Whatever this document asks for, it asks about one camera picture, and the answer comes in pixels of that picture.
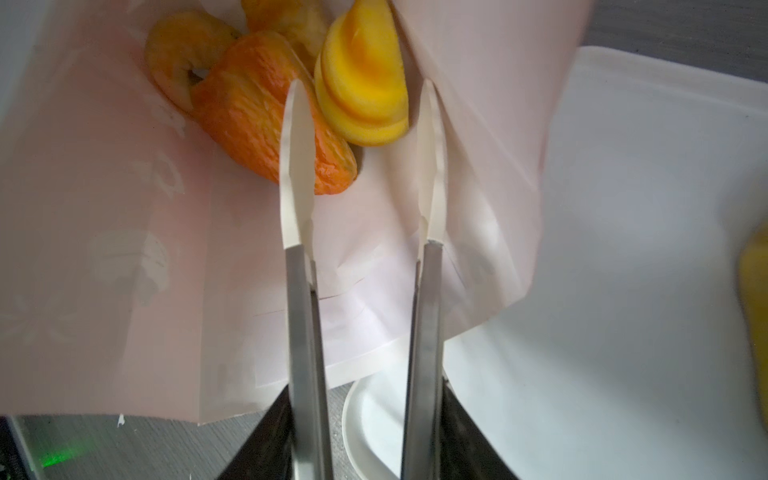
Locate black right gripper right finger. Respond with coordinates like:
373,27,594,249
439,378,519,480

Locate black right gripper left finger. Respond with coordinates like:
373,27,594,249
218,386,293,480

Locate steel tongs with white tips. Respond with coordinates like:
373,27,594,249
278,77,448,480

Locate yellow fake croissant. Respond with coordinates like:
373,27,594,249
737,221,767,428

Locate orange fake puff pastry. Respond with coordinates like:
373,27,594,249
191,31,358,195

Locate yellow round fake bun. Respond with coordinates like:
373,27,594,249
314,1,409,147

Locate striped fake bread roll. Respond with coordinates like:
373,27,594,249
240,0,329,75

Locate white rectangular plastic tray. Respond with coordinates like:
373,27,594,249
340,44,768,480

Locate fake bread ring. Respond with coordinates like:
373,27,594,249
143,8,241,115

